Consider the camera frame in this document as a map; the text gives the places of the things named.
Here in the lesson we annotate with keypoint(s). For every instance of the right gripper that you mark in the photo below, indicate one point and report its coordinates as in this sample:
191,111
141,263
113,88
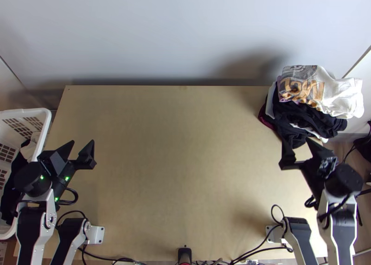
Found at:
311,172

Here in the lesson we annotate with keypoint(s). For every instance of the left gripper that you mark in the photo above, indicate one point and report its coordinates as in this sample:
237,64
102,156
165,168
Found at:
74,165

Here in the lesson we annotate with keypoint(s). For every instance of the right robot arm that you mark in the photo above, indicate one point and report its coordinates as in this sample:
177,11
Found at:
343,181

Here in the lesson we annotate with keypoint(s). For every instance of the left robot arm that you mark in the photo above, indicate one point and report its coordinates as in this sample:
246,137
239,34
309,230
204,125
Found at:
32,233

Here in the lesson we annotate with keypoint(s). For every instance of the heap of clothes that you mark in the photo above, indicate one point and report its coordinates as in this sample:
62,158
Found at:
304,123

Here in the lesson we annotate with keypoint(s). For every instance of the black garment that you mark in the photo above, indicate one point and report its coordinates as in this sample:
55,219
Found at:
11,172

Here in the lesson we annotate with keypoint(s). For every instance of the white laundry basket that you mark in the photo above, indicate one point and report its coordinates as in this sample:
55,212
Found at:
17,117

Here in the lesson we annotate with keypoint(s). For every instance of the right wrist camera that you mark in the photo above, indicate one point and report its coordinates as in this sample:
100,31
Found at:
328,167

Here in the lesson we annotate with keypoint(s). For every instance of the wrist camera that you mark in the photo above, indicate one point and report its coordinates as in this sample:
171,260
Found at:
328,167
49,164

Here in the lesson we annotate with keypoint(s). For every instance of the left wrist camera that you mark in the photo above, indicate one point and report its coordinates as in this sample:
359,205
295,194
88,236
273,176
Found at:
49,164

